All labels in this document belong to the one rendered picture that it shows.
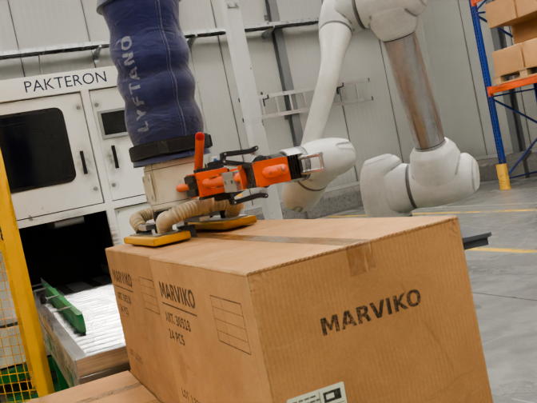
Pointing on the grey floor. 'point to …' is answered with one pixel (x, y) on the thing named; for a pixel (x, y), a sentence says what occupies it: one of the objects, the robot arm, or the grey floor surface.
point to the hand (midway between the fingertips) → (209, 182)
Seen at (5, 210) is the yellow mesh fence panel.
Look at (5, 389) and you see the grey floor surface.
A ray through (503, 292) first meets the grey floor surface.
